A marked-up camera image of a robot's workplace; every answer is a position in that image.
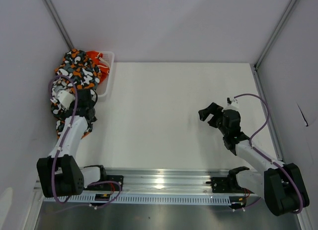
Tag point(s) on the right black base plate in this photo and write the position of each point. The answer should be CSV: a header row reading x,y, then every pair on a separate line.
x,y
224,185

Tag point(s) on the aluminium mounting rail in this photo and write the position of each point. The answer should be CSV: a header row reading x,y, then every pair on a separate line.
x,y
158,181

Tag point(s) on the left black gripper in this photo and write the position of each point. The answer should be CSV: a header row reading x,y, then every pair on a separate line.
x,y
93,104

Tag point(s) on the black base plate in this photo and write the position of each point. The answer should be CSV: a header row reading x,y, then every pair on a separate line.
x,y
224,185
108,183

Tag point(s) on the camouflage orange black shorts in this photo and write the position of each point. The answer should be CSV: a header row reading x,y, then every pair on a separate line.
x,y
77,71

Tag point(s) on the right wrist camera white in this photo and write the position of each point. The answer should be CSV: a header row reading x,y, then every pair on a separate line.
x,y
232,104

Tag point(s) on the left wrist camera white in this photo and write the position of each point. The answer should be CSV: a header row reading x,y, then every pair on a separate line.
x,y
62,97

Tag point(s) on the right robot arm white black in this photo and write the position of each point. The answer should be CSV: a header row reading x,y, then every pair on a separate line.
x,y
280,185

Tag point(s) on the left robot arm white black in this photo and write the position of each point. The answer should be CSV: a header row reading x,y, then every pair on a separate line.
x,y
59,174

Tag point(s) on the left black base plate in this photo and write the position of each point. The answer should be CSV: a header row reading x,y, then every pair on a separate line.
x,y
108,183

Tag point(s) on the white plastic basket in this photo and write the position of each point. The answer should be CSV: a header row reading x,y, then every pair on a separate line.
x,y
104,88

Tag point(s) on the slotted cable duct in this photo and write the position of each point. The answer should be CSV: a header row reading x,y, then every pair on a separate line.
x,y
217,200

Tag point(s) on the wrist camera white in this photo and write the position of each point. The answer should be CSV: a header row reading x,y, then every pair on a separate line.
x,y
62,97
232,104

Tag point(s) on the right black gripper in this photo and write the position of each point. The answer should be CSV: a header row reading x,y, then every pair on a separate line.
x,y
213,109

